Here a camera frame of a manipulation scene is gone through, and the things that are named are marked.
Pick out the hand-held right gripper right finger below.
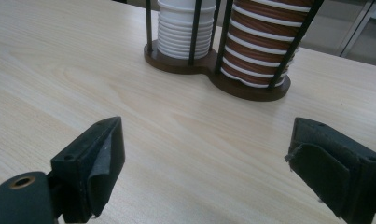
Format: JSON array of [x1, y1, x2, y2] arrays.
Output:
[[284, 117, 376, 224]]

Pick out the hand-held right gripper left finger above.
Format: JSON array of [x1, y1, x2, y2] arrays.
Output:
[[49, 116, 126, 224]]

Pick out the brown cup holder black rods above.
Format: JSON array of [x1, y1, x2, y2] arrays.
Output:
[[143, 0, 325, 103]]

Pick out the stack of brown paper cups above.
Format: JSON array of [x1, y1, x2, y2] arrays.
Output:
[[220, 0, 315, 90]]

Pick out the stack of white paper cups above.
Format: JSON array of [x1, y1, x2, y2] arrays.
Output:
[[156, 0, 217, 61]]

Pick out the white metal frame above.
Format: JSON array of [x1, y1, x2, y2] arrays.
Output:
[[336, 0, 376, 59]]

